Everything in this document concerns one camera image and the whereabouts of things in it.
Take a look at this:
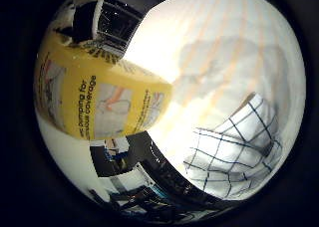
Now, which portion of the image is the white spray bottle yellow label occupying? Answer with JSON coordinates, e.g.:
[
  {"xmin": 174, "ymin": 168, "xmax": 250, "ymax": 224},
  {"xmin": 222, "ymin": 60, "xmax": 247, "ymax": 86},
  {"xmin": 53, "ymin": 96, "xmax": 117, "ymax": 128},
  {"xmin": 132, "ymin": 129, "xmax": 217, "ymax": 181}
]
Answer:
[{"xmin": 33, "ymin": 29, "xmax": 174, "ymax": 201}]

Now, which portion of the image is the white cloth blue grid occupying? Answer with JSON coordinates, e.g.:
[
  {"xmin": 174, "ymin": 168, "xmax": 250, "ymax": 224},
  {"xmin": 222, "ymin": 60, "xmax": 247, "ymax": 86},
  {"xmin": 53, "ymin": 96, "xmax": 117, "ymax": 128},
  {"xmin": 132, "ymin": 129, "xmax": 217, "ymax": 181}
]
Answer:
[{"xmin": 182, "ymin": 92, "xmax": 284, "ymax": 200}]

